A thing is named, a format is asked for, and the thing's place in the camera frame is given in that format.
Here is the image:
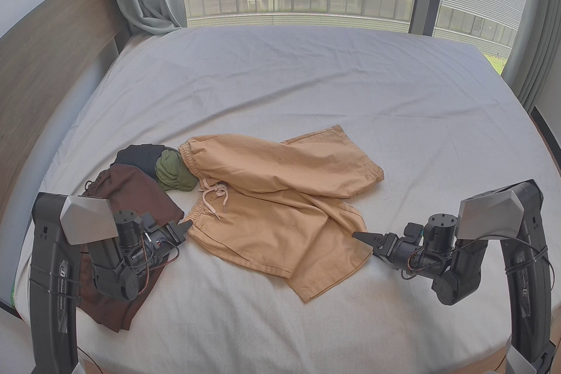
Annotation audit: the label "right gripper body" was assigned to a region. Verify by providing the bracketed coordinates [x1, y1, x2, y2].
[372, 233, 424, 272]

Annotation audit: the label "black garment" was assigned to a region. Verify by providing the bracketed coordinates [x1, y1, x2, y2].
[113, 144, 169, 180]

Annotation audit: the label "brown shorts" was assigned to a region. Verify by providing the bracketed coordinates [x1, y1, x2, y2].
[72, 164, 185, 333]

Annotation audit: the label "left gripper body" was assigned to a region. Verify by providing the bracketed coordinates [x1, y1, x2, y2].
[150, 222, 189, 257]

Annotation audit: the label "green garment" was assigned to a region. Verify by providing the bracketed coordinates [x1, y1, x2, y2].
[155, 149, 198, 193]

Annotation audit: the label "tan shorts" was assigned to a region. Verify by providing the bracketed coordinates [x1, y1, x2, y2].
[177, 124, 385, 304]

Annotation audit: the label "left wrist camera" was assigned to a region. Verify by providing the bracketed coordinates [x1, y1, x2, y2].
[139, 212, 160, 233]

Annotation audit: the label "bed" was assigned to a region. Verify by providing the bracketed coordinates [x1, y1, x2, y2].
[0, 0, 561, 374]

